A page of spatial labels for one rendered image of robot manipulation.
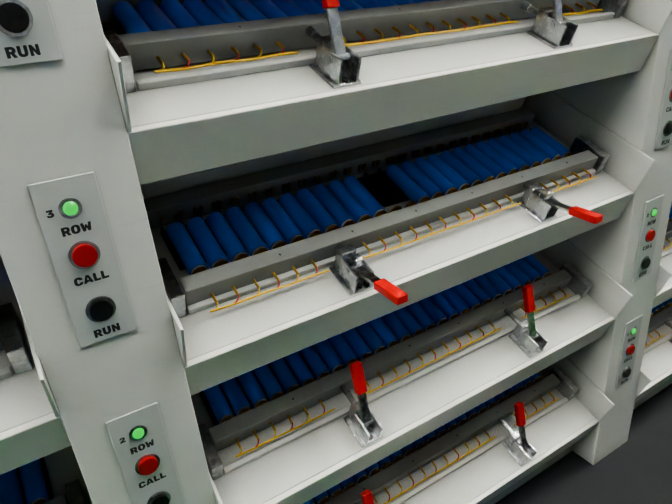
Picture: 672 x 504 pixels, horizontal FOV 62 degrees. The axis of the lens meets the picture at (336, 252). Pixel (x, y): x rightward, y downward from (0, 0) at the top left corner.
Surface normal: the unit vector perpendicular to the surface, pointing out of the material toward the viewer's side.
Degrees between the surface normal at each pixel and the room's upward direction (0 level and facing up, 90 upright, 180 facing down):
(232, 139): 113
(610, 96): 90
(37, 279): 90
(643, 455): 0
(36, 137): 90
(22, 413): 23
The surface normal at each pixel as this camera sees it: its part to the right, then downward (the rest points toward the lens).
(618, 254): -0.85, 0.28
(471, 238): 0.13, -0.71
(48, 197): 0.52, 0.32
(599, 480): -0.08, -0.90
